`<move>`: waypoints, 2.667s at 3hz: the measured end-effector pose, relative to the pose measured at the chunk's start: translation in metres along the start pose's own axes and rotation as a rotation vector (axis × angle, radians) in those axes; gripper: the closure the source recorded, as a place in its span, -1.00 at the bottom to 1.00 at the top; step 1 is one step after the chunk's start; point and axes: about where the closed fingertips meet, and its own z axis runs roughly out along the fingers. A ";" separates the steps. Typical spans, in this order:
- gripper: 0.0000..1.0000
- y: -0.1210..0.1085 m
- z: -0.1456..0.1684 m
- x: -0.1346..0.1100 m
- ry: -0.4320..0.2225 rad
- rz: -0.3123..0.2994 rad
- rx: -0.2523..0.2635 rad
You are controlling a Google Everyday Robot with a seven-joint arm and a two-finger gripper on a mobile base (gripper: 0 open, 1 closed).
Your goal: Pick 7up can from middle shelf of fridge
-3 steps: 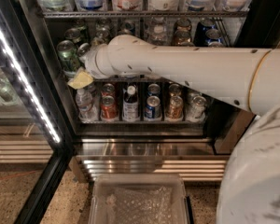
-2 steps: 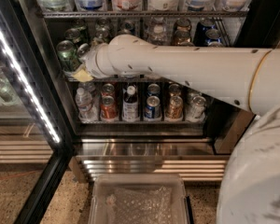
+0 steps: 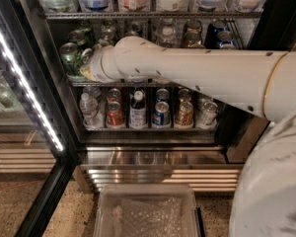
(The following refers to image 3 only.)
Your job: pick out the top wire shelf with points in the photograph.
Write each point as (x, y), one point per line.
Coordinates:
(146, 15)

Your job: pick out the water bottle middle back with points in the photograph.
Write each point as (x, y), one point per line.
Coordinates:
(166, 22)

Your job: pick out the blue pepsi can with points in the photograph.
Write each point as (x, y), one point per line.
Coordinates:
(224, 37)
(215, 26)
(227, 46)

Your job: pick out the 7up can second row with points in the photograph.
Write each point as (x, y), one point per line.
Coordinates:
(107, 38)

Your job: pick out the green can second row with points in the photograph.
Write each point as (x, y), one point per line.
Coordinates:
(79, 38)

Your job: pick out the blue can bottom back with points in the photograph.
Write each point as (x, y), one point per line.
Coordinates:
(163, 95)

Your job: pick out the green can front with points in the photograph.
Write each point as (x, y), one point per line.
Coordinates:
(69, 53)

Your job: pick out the dark juice bottle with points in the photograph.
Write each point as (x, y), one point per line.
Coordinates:
(138, 110)

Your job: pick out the white 7up can front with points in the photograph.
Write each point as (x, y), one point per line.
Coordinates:
(86, 56)

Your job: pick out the orange can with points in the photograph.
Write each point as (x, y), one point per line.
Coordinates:
(114, 95)
(114, 114)

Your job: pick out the silver can bottom back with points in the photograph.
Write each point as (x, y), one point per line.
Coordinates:
(201, 99)

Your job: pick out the clear plastic bin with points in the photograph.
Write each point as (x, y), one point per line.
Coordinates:
(146, 210)

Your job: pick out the Red Bull can back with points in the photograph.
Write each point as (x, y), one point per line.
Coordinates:
(136, 27)

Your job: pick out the water bottle middle front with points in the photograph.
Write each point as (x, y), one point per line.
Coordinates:
(167, 38)

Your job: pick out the fridge glass door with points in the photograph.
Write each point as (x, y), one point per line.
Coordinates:
(37, 146)

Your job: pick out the orange can bottom front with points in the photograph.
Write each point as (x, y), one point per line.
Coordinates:
(114, 114)

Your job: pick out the blue Pepsi can back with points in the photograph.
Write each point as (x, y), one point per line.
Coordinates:
(215, 26)

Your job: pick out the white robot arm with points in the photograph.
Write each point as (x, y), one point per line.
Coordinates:
(259, 82)

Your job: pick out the blue Pepsi can front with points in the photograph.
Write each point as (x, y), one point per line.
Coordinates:
(227, 46)

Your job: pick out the gold can bottom back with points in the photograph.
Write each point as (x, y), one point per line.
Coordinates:
(185, 95)

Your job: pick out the silver can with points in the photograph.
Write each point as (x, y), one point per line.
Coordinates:
(201, 99)
(208, 114)

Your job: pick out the water bottle bottom shelf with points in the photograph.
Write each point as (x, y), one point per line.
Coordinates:
(93, 118)

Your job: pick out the blue can bottom front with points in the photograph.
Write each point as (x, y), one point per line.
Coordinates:
(161, 115)

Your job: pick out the wire shelf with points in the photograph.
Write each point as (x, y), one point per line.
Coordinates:
(117, 84)
(146, 15)

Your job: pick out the orange can bottom back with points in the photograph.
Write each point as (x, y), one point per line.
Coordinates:
(114, 95)

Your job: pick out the fridge bottom metal grille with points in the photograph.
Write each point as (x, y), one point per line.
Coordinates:
(204, 168)

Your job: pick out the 7up can back row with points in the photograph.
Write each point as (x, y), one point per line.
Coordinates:
(110, 24)

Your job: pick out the middle wire shelf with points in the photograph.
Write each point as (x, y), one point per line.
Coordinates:
(117, 84)

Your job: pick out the silver can bottom front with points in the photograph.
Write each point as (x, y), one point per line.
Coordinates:
(208, 114)

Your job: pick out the gold can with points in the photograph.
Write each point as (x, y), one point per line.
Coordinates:
(191, 38)
(185, 114)
(185, 95)
(193, 25)
(200, 46)

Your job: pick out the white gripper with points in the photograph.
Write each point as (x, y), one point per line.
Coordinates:
(95, 66)

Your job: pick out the gold can bottom front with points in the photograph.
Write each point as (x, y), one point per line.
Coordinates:
(185, 114)

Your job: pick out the green can back row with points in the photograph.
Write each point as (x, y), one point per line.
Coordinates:
(86, 28)

